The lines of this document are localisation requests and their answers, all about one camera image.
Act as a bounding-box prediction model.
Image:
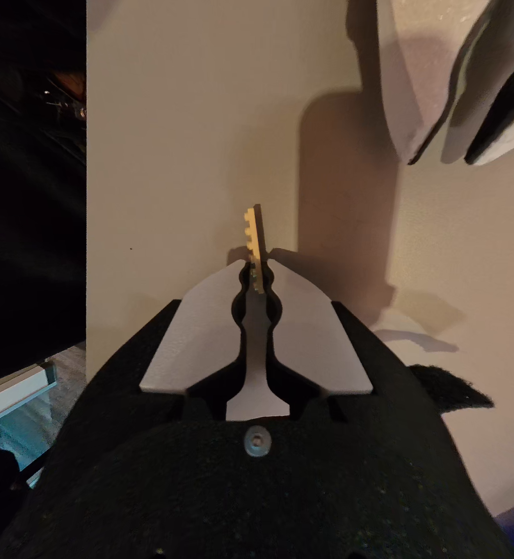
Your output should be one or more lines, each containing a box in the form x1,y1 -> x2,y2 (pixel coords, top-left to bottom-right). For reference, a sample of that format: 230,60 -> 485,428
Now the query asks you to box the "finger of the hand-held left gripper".
441,0 -> 514,167
377,0 -> 489,165

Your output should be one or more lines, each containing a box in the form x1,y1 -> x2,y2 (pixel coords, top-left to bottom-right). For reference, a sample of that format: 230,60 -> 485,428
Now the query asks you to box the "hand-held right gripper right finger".
267,259 -> 374,395

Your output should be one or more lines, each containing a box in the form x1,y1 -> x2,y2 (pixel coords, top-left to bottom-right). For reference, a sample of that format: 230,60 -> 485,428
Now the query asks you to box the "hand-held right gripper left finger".
139,259 -> 252,392

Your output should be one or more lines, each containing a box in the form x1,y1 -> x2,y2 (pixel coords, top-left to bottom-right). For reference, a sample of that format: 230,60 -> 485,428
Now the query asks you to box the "yellow half-round brick plate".
244,204 -> 267,294

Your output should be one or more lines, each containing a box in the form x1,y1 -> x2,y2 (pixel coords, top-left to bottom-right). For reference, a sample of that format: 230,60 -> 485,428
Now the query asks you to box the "grey desk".
86,0 -> 514,520

